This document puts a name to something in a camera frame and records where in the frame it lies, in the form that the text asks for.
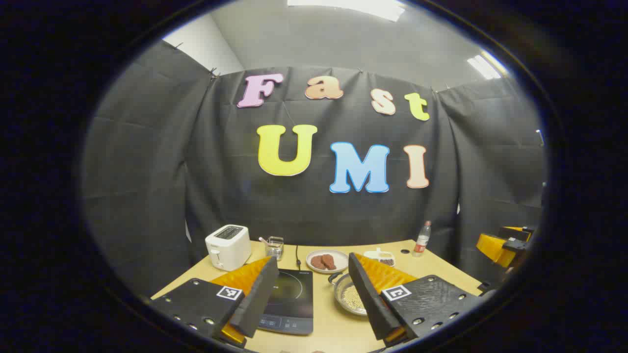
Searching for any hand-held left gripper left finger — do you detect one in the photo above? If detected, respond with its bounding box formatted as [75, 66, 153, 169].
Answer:
[150, 256, 280, 349]

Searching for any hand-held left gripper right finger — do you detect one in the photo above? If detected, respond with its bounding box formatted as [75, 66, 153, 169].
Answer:
[347, 252, 484, 346]

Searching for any stainless steel pot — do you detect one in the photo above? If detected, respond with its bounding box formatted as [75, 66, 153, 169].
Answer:
[328, 271, 368, 317]

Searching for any black induction cooktop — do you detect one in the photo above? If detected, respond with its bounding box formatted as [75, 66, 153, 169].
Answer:
[258, 268, 314, 336]

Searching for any pile of soybeans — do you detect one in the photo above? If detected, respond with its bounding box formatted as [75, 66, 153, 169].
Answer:
[342, 284, 366, 314]

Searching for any white divided bean dish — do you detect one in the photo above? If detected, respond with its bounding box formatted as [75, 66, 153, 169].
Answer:
[363, 248, 396, 267]

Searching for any white toaster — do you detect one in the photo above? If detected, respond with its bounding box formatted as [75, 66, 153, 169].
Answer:
[205, 224, 252, 272]

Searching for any white round plate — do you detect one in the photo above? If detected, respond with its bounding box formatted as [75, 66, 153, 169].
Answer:
[306, 249, 349, 274]

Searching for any plastic bottle red label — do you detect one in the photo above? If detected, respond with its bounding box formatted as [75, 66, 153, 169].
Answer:
[412, 221, 432, 257]

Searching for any black backdrop cloth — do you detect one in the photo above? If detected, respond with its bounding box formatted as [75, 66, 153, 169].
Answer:
[81, 39, 548, 297]

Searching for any ceiling light panel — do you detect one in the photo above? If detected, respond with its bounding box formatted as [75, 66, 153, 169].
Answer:
[287, 0, 407, 23]
[466, 49, 508, 80]

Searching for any metal wire holder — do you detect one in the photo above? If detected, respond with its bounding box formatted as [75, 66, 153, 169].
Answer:
[265, 236, 285, 261]

